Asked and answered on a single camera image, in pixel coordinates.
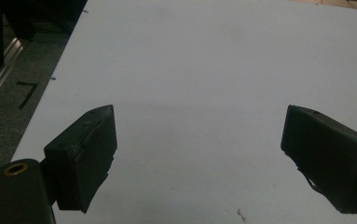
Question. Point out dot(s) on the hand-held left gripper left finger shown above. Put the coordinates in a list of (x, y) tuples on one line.
[(79, 158)]

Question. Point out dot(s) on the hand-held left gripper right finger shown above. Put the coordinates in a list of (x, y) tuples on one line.
[(331, 158)]

